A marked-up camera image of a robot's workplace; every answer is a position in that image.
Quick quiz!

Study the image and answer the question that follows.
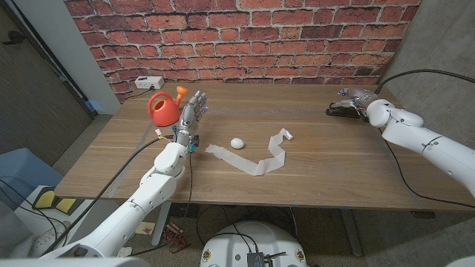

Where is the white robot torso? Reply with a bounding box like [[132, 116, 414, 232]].
[[200, 221, 308, 267]]

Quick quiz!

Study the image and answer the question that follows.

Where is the black box under table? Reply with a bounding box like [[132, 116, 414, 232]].
[[171, 202, 200, 219]]

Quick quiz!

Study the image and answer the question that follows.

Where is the grey metal table leg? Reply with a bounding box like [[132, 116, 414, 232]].
[[151, 202, 172, 246], [340, 208, 364, 257]]

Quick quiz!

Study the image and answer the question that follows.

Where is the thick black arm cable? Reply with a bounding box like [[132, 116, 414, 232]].
[[373, 68, 475, 96], [41, 135, 175, 256]]

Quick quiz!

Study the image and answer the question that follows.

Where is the black power strip cord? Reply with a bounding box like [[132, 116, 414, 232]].
[[125, 87, 155, 100]]

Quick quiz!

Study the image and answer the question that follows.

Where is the black door handle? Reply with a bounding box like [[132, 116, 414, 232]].
[[2, 30, 25, 46]]

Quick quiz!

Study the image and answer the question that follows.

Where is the blue plastic bin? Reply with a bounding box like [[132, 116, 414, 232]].
[[0, 148, 64, 211]]

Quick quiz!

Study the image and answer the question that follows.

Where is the orange toy watering can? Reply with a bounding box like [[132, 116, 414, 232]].
[[147, 85, 189, 128]]

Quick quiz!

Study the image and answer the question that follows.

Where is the thin black torso cable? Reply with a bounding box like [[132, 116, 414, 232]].
[[195, 205, 261, 254]]

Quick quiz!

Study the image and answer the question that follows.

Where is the yellow paper sheet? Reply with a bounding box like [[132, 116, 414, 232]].
[[134, 221, 156, 235]]

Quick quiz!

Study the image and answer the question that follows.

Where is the brick wall print backdrop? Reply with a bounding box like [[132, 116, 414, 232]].
[[63, 0, 423, 104]]

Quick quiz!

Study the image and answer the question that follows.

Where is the yellow black foot pedal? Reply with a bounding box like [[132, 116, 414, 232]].
[[32, 187, 77, 215]]

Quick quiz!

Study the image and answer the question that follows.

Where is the grey trouser leg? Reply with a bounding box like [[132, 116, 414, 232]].
[[0, 211, 33, 260]]

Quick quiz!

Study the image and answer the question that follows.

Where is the red wire bundle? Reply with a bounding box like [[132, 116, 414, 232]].
[[163, 222, 189, 253]]

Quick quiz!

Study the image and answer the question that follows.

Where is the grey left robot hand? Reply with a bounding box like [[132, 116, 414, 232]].
[[171, 90, 209, 148]]

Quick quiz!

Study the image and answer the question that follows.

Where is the white power strip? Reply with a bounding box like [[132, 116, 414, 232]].
[[134, 76, 166, 90]]

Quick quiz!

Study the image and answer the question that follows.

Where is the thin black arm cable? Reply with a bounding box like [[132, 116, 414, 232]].
[[129, 151, 194, 257], [377, 127, 475, 209]]

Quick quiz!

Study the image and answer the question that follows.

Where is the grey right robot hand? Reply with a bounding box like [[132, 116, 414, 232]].
[[331, 87, 379, 113]]

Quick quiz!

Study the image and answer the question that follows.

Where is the white sneaker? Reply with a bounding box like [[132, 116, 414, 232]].
[[29, 221, 71, 259]]

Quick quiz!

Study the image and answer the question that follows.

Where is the white paper strip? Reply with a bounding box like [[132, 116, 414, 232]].
[[205, 128, 294, 177]]

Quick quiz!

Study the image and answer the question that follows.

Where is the black stapler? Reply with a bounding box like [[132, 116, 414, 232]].
[[325, 102, 367, 120]]

